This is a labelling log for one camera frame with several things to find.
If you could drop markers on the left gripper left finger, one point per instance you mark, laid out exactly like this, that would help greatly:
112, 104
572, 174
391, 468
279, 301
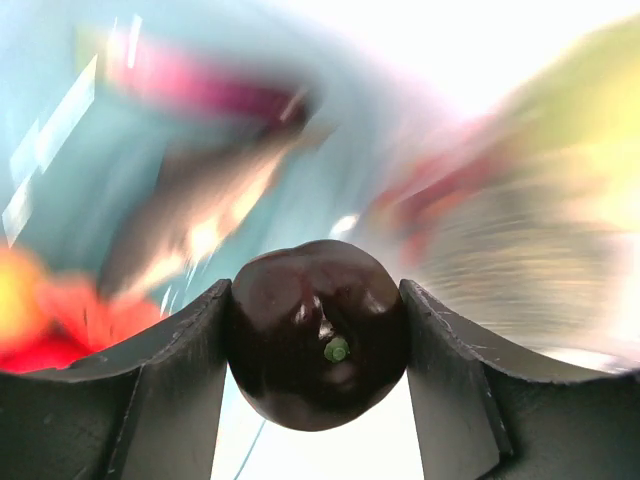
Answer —
146, 408

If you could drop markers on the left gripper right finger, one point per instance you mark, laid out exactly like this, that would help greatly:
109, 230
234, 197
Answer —
486, 408

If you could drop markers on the green striped melon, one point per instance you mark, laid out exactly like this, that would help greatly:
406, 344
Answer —
515, 263

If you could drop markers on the green cabbage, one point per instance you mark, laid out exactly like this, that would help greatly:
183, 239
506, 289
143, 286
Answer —
587, 96

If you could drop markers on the red cherry tomato bunch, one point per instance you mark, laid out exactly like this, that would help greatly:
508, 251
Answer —
432, 186

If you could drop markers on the clear zip top bag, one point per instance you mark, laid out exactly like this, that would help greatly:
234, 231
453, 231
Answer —
593, 184

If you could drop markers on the red apple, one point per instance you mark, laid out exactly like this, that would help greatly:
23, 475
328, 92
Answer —
52, 349

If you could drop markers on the orange peach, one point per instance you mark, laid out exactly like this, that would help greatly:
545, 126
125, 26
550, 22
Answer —
21, 317

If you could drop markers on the grey fish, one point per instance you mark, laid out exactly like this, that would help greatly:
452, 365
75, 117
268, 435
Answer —
201, 196

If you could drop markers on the teal plastic tray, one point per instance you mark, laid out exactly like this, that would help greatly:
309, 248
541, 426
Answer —
76, 155

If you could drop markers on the purple eggplant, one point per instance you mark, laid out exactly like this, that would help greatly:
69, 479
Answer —
159, 73

